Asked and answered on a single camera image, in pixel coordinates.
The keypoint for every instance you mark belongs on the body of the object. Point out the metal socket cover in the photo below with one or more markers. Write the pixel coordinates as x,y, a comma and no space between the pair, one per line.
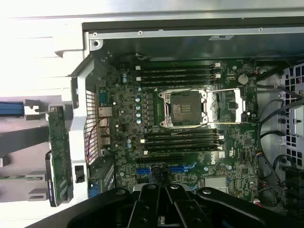
238,104

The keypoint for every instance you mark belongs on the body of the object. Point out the hard disk with blue caddy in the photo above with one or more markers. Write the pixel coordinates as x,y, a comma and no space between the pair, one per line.
12,109

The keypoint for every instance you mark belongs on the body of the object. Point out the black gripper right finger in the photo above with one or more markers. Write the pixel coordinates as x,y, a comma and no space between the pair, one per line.
225,209

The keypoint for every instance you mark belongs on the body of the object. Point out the blue expansion slot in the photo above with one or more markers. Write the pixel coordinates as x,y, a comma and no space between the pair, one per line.
177,169

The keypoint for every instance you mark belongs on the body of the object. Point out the long black expansion slot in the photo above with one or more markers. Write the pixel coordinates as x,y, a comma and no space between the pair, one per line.
159,159

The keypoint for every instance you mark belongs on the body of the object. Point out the black plastic fan duct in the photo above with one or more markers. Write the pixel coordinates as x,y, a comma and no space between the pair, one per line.
295,190

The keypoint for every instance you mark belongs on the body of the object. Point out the open PC case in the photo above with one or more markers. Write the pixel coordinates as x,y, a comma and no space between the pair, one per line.
166,45

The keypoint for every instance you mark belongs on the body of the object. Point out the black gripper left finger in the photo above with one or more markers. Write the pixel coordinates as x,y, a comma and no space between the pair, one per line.
99,211

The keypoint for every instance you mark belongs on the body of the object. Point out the black intrusion switch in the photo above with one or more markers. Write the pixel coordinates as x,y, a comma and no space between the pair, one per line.
79,174

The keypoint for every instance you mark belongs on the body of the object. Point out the CPU socket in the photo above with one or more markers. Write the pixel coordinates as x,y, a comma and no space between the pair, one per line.
185,109

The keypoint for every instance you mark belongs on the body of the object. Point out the silver coin cell battery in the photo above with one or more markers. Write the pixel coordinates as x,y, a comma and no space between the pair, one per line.
242,78

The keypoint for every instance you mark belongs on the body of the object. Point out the silver chipset heatsink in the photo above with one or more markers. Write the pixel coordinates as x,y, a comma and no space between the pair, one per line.
216,185

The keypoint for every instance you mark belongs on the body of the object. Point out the green motherboard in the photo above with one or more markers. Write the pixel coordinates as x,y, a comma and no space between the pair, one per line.
133,114

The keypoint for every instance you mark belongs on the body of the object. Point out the metal disk bay cage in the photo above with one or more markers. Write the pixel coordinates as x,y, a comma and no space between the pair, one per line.
295,118

